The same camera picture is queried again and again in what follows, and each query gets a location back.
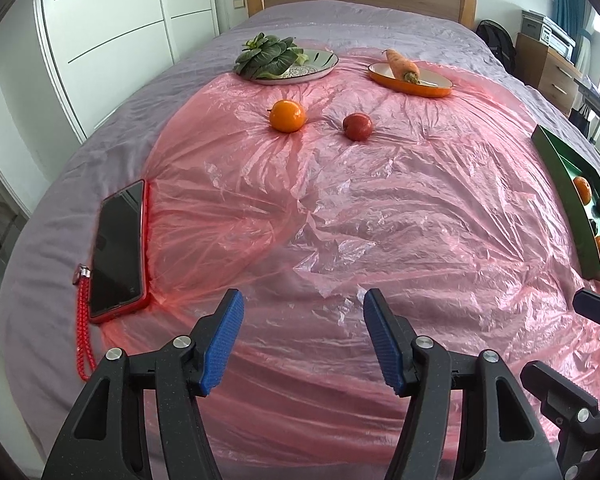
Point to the grey storage box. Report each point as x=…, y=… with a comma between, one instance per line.
x=531, y=22

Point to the bok choy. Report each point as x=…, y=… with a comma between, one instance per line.
x=265, y=60

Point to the patterned oval plate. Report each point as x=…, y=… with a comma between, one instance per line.
x=315, y=67

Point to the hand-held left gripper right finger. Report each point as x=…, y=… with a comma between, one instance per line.
x=384, y=345

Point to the orange oval plate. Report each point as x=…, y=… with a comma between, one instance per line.
x=430, y=87

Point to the carrot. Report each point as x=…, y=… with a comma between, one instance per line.
x=404, y=65

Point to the green tray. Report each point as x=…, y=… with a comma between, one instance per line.
x=555, y=160

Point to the white printer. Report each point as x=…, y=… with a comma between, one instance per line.
x=557, y=35

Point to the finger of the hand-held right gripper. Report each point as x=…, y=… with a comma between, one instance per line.
x=562, y=395
x=597, y=310

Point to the red apple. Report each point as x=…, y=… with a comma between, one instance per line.
x=358, y=126

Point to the phone in red case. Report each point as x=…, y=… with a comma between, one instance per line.
x=119, y=250

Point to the pink plastic sheet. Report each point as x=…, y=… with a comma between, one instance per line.
x=380, y=210

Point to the wooden cabinet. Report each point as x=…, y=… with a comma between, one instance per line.
x=545, y=75

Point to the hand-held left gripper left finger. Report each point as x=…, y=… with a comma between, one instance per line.
x=223, y=345

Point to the black backpack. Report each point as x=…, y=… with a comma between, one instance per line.
x=496, y=44

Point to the white wardrobe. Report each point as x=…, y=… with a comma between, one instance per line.
x=115, y=35

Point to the grey bedspread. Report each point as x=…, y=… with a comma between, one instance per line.
x=105, y=135

